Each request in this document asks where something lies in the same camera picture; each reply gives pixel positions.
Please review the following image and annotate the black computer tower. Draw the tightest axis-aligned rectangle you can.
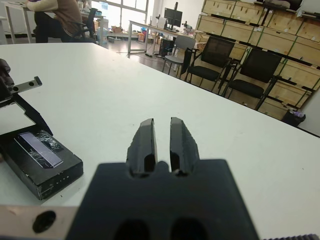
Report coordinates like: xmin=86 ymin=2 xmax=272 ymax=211
xmin=159 ymin=38 xmax=175 ymax=58

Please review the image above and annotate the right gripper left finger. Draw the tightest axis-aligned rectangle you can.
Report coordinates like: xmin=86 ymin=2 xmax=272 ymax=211
xmin=126 ymin=118 xmax=159 ymax=176

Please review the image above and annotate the black mesh chair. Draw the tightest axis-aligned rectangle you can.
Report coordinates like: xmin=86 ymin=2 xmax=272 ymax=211
xmin=179 ymin=35 xmax=236 ymax=94
xmin=219 ymin=47 xmax=283 ymax=111

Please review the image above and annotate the black bag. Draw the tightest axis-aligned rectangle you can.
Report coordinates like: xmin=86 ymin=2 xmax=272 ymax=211
xmin=261 ymin=0 xmax=304 ymax=12

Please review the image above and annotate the white box on desk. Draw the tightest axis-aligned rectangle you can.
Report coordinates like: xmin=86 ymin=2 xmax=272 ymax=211
xmin=156 ymin=16 xmax=169 ymax=30

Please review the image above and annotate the aluminium profile bar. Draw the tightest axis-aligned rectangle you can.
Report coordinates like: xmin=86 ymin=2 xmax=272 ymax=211
xmin=300 ymin=9 xmax=320 ymax=19

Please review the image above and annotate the bright window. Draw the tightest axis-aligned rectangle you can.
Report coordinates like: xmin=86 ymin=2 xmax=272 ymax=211
xmin=91 ymin=0 xmax=153 ymax=26

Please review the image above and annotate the black box lid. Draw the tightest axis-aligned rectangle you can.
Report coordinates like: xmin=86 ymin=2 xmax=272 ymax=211
xmin=0 ymin=128 xmax=84 ymax=201

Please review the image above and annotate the black office chair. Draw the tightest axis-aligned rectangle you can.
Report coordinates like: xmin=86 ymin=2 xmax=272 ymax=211
xmin=61 ymin=7 xmax=99 ymax=44

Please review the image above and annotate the seated person brown sweater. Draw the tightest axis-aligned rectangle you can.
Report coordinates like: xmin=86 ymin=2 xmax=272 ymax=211
xmin=26 ymin=0 xmax=84 ymax=44

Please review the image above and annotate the black trash bin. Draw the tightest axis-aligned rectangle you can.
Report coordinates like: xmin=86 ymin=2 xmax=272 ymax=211
xmin=284 ymin=108 xmax=307 ymax=128

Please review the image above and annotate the wooden plywood crate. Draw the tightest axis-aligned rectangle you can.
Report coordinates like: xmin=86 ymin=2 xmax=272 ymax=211
xmin=221 ymin=19 xmax=265 ymax=47
xmin=267 ymin=9 xmax=305 ymax=35
xmin=278 ymin=58 xmax=320 ymax=91
xmin=256 ymin=26 xmax=298 ymax=55
xmin=195 ymin=14 xmax=227 ymax=38
xmin=232 ymin=0 xmax=272 ymax=26
xmin=288 ymin=36 xmax=320 ymax=67
xmin=297 ymin=16 xmax=320 ymax=43
xmin=259 ymin=79 xmax=314 ymax=121
xmin=201 ymin=0 xmax=238 ymax=19

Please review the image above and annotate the long white frame desk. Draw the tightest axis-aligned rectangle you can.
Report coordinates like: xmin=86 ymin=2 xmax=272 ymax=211
xmin=127 ymin=19 xmax=201 ymax=55

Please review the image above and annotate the black computer monitor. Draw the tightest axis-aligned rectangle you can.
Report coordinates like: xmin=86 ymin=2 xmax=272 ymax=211
xmin=163 ymin=1 xmax=183 ymax=31

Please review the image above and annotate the grey plastic chair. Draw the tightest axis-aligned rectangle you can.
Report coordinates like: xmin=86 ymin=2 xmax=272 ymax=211
xmin=163 ymin=34 xmax=197 ymax=76

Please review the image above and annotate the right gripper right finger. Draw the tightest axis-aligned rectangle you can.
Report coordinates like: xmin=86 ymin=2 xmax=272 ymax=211
xmin=169 ymin=116 xmax=201 ymax=177

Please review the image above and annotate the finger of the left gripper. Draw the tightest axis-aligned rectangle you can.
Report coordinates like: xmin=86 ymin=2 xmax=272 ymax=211
xmin=14 ymin=95 xmax=54 ymax=137

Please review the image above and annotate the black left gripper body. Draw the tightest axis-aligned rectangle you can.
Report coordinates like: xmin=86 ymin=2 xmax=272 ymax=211
xmin=0 ymin=58 xmax=43 ymax=109

